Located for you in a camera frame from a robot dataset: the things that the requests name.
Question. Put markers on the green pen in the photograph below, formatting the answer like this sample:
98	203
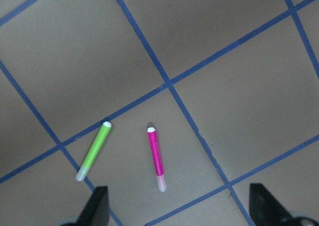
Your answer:
93	151

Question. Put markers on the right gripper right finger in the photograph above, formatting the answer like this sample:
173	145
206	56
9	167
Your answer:
266	210

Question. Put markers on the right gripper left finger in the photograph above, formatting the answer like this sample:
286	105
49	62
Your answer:
96	211

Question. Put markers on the pink pen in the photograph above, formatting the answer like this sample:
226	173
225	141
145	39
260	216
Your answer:
157	160

